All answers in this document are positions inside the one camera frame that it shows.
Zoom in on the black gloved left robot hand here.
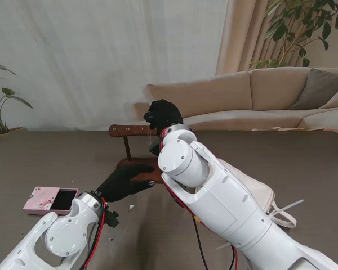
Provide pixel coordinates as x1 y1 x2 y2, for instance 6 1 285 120
96 164 156 203

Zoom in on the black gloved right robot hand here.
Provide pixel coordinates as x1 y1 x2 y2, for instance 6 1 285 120
143 98 184 136

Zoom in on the brown wooden necklace stand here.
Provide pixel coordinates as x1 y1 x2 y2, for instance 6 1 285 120
108 123 164 185

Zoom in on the pink floral jewelry box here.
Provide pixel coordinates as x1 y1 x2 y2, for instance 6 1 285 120
22 185 79 217

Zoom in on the white leather handbag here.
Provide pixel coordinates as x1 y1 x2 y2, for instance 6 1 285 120
216 159 297 228

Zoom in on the beige sofa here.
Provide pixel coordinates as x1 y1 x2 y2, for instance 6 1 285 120
134 66 338 138

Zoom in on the white sheer curtain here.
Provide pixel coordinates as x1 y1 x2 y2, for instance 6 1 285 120
0 0 229 132

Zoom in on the beige curtain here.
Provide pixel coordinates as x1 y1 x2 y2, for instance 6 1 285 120
215 0 338 76

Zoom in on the potted broad-leaf plant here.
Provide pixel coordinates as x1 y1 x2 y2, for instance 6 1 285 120
0 58 34 143

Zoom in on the tall dark-leaved house plant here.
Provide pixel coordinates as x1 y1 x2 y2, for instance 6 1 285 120
247 0 338 71

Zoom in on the grey sofa cushion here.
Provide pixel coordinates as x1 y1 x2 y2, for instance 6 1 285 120
288 67 338 111

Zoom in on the white zip tie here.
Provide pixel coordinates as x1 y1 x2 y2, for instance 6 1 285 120
280 199 304 212

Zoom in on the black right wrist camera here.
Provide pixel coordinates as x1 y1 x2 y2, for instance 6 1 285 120
148 142 162 157

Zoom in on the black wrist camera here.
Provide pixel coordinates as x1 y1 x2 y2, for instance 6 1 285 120
148 142 162 157
104 209 121 228

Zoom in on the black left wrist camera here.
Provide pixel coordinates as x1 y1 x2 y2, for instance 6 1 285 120
104 209 121 228

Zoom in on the red left arm cable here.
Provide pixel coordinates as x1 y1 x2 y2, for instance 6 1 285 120
83 198 106 268

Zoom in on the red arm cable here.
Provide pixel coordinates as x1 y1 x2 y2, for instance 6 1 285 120
83 198 106 268
162 179 242 270

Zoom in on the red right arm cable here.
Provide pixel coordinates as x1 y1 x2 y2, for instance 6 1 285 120
162 179 242 270

